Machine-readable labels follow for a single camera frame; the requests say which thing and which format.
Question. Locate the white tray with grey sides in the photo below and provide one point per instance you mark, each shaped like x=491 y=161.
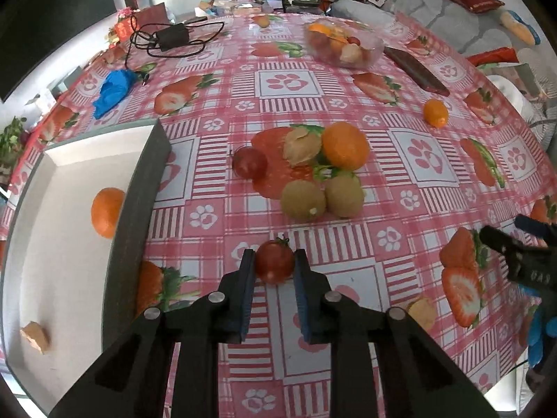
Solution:
x=65 y=270

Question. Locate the clear plastic bowl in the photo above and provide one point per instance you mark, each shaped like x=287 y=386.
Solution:
x=370 y=50

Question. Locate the green plant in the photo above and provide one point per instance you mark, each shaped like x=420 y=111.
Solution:
x=11 y=139

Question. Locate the blue glove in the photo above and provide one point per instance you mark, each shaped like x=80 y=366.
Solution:
x=112 y=91

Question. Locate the green kiwi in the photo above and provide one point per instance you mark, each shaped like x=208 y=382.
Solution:
x=303 y=199
x=346 y=193

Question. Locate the white box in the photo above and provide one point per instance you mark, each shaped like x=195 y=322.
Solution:
x=43 y=101

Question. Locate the small yellow fruit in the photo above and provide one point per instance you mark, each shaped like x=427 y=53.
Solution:
x=261 y=21

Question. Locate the red cherry tomato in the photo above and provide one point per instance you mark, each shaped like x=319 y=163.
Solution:
x=249 y=162

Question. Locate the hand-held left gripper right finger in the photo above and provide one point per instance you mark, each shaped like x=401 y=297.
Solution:
x=300 y=283

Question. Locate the plain red cushion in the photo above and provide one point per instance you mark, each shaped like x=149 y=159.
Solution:
x=494 y=56

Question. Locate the small orange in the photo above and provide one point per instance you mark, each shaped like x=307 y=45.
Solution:
x=436 y=113

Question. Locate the cherry tomato with green stem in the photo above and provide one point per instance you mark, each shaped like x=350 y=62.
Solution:
x=274 y=262

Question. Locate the black television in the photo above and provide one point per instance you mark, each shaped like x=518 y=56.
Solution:
x=43 y=21

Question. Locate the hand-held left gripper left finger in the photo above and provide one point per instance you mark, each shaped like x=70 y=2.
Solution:
x=249 y=278

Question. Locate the pink checked strawberry tablecloth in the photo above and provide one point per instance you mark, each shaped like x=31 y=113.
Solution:
x=283 y=109

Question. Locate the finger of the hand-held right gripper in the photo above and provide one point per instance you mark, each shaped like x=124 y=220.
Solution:
x=535 y=226
x=500 y=240

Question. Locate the yellow and blue plush toy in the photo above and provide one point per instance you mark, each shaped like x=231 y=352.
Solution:
x=518 y=26

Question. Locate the large orange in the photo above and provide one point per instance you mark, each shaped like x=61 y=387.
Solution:
x=345 y=146

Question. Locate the tan walnut-like pastry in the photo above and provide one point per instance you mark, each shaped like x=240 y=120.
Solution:
x=301 y=144

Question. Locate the grey sofa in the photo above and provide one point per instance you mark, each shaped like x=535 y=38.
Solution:
x=435 y=8

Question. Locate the dark brown flat case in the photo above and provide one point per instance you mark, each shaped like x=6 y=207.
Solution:
x=415 y=69

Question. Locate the person's right hand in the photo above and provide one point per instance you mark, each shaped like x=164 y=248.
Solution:
x=539 y=335

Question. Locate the orange slice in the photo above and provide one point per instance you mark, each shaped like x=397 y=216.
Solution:
x=321 y=28

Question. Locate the red ornament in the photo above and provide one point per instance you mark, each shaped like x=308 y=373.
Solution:
x=122 y=26

